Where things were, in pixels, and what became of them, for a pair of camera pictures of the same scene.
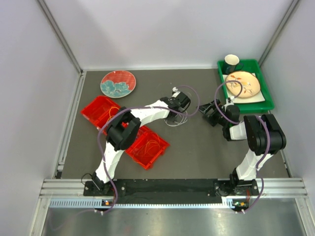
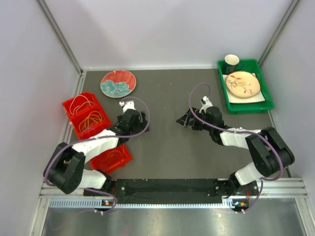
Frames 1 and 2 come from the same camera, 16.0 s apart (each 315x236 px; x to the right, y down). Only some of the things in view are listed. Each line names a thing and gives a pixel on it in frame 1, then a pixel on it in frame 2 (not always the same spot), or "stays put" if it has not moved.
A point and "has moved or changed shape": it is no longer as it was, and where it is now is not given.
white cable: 180,123 → 79,106
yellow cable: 110,115 → 86,121
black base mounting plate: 173,191 stays put
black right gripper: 204,107 → 185,121
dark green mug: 231,61 stays put
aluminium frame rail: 63,193 stays put
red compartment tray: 148,146 → 88,119
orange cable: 147,143 has moved or changed shape
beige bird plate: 250,82 stays put
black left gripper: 172,119 → 141,125
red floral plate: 117,84 stays put
